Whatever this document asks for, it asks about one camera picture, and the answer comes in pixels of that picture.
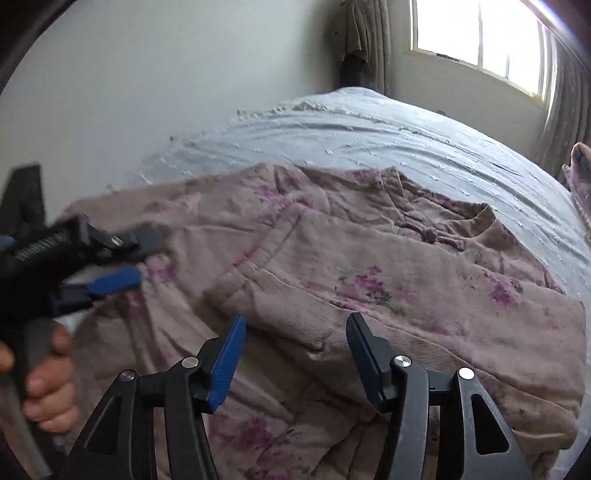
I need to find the pink floral padded coat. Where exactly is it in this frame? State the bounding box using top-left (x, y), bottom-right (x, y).
top-left (68, 164), bottom-right (586, 479)

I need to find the person's left hand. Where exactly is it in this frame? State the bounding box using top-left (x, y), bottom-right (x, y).
top-left (23, 322), bottom-right (80, 434)

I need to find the hanging brown coat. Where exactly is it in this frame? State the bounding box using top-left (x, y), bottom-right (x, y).
top-left (329, 1), bottom-right (369, 88)

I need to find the pink folded quilt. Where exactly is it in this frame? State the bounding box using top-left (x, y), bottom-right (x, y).
top-left (562, 142), bottom-right (591, 232)

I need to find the left grey curtain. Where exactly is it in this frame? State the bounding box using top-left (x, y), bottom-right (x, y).
top-left (361, 0), bottom-right (393, 96)

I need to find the grey curtain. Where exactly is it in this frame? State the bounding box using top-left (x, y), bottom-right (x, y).
top-left (535, 37), bottom-right (590, 180)
top-left (361, 0), bottom-right (393, 96)

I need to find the right grey curtain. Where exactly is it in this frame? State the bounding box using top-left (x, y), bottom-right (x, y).
top-left (535, 37), bottom-right (590, 180)

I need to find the window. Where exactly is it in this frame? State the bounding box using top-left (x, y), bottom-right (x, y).
top-left (410, 0), bottom-right (552, 103)

